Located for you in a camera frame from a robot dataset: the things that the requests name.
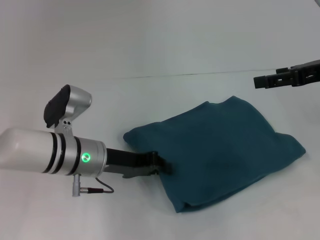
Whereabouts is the teal blue t-shirt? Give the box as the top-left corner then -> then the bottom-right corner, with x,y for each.
122,95 -> 307,214

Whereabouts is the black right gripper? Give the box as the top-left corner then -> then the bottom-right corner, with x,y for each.
253,59 -> 320,89

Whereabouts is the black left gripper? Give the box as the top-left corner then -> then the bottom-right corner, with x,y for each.
102,147 -> 174,179

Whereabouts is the dark red left arm cable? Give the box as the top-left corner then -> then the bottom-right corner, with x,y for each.
79,176 -> 116,195

